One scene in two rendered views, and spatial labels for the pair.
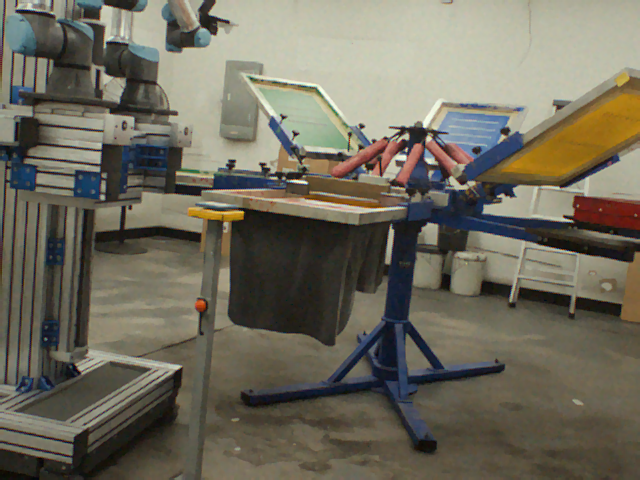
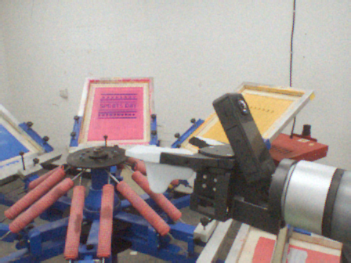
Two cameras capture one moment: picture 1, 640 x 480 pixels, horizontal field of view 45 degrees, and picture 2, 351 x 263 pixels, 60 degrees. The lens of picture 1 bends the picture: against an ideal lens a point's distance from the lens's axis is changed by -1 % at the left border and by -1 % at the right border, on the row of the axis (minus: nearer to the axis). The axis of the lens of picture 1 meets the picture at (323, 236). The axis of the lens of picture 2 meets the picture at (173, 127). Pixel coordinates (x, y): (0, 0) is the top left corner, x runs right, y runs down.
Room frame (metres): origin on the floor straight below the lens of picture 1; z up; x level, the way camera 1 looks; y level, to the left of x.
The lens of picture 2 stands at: (3.46, 0.96, 1.82)
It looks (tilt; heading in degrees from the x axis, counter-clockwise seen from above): 15 degrees down; 272
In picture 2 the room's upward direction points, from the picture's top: straight up
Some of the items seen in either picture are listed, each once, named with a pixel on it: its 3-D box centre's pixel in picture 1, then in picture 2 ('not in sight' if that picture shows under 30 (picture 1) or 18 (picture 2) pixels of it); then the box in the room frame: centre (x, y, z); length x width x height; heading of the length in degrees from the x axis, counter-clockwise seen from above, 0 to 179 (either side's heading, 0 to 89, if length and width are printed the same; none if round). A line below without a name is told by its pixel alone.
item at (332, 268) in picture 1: (283, 274); not in sight; (2.63, 0.12, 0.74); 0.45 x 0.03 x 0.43; 67
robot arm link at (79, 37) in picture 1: (71, 42); not in sight; (2.48, 0.85, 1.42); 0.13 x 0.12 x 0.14; 142
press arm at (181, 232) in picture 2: not in sight; (193, 234); (3.42, -0.22, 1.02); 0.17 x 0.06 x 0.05; 157
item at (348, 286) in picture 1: (363, 275); not in sight; (2.77, -0.16, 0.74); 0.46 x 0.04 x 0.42; 157
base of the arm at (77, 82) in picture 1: (70, 80); not in sight; (2.48, 0.85, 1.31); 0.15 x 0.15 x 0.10
